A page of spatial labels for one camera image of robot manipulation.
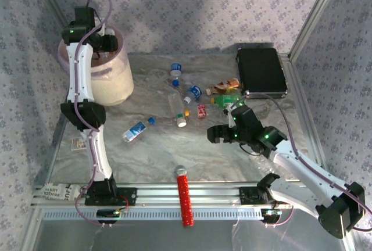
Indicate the crushed blue label bottle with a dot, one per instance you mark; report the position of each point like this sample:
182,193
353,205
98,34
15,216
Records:
194,92

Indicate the small red can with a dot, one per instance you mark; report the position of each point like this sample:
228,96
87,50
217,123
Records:
202,111

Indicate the blue label water bottle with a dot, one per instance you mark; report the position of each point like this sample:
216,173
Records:
136,130

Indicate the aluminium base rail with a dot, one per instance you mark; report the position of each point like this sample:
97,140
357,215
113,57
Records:
209,194

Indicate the square bottle green leaf label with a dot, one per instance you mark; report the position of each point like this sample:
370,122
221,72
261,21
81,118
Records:
177,105

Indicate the wide blue cap bottle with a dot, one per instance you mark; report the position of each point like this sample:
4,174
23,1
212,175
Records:
175,69

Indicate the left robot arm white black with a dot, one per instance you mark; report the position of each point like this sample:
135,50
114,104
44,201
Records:
82,73

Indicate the green plastic bottle yellow cap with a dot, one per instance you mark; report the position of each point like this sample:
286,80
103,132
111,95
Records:
228,100

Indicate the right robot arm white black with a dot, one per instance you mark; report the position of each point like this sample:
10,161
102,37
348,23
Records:
340,216

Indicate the small blue cap bottle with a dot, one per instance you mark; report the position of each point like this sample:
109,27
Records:
175,82

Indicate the white bin with pink liner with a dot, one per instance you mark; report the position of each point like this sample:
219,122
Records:
116,82

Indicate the clear bottle white cap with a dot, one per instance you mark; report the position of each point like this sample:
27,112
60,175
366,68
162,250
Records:
263,165

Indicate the black hard case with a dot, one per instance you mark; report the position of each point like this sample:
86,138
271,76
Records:
261,71

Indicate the red glitter microphone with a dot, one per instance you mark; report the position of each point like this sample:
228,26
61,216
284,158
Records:
184,198

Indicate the brown snack wrapper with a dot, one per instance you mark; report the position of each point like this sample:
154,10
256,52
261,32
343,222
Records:
223,86

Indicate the aluminium frame post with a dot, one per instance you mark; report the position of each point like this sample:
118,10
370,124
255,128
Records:
316,15
52,4

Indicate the small black electronics board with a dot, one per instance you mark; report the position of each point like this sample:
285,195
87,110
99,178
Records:
271,213
107,213

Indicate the orange bottle cap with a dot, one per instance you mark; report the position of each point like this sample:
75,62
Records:
186,113

